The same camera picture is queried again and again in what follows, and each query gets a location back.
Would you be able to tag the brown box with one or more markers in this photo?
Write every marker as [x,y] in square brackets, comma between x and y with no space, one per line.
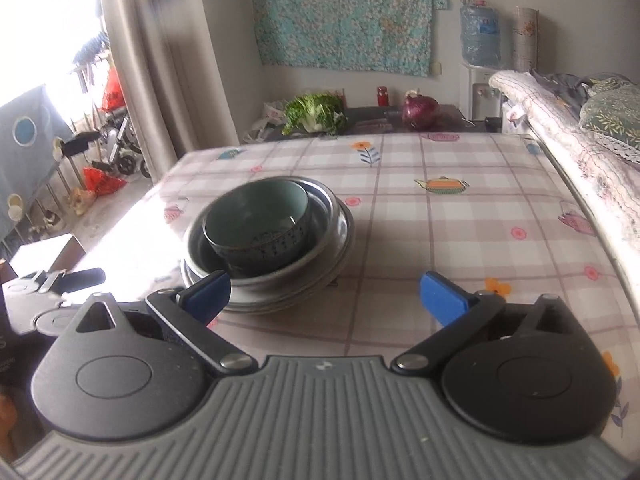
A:
[60,260]

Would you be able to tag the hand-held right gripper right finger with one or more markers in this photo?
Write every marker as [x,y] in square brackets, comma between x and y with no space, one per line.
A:
[445,297]

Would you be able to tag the grey duvet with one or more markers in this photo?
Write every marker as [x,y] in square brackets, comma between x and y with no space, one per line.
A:
[560,87]

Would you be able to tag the hanging red plastic bag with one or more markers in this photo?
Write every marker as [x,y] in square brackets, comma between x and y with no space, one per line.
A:
[112,92]

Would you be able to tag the green floral cushion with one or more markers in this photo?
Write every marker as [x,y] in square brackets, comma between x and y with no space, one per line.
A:
[612,120]

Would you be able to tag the teal floral wall cloth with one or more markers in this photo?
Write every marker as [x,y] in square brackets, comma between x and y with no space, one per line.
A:
[340,15]

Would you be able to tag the beige curtain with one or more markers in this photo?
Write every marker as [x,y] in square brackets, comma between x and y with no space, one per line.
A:
[165,60]

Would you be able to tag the white crocheted blanket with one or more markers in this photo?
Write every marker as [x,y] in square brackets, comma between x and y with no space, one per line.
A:
[550,125]

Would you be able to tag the dark wooden side table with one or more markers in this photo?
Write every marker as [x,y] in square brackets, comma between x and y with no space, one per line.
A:
[450,115]

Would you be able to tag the folded stroller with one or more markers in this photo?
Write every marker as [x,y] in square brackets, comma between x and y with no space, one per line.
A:
[120,145]

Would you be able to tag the plaid printed tablecloth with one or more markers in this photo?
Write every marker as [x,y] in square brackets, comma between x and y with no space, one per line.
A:
[450,235]

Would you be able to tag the green ceramic bowl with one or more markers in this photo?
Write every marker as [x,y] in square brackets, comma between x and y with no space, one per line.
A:
[250,205]

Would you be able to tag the person's left forearm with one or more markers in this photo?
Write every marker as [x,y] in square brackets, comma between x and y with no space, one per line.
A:
[7,412]

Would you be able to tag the rolled patterned mat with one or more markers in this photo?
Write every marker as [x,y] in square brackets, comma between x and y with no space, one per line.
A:
[524,40]

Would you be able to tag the white wall socket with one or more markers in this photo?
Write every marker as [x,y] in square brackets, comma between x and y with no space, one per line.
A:
[437,70]

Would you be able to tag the napa cabbage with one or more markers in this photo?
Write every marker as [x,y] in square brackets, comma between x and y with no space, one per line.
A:
[312,110]

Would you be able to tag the grey cloth with circles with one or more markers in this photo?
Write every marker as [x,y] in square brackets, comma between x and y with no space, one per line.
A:
[30,160]

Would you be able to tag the black padded seat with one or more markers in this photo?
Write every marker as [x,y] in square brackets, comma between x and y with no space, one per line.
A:
[80,142]

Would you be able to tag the blue water jug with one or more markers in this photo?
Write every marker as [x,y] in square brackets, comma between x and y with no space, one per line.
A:
[480,35]

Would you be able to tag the stainless steel plate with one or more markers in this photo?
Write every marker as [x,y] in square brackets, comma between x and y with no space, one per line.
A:
[310,292]

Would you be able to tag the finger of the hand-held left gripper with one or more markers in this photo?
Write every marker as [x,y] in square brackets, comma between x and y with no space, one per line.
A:
[85,280]

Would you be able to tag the black power adapter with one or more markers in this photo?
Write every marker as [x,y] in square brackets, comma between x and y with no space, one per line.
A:
[493,125]

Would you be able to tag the stainless steel bowl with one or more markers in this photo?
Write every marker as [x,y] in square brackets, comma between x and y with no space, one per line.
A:
[325,230]

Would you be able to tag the white plastic bag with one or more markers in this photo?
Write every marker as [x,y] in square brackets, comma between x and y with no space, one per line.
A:
[265,120]

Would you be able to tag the hanging blue clothes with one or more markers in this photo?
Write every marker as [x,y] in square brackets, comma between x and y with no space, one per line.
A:
[92,52]

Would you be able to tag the crumpled red plastic bag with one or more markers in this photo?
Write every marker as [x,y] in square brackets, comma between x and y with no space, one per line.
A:
[102,180]

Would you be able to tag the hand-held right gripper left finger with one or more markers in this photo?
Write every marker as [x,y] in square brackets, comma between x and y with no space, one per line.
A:
[207,295]

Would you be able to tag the white water dispenser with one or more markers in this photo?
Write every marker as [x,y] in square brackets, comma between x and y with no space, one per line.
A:
[475,90]

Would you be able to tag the red onion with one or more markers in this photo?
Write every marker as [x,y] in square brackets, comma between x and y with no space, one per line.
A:
[422,112]

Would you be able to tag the red bottle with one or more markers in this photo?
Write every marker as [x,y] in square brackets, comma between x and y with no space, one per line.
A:
[383,97]

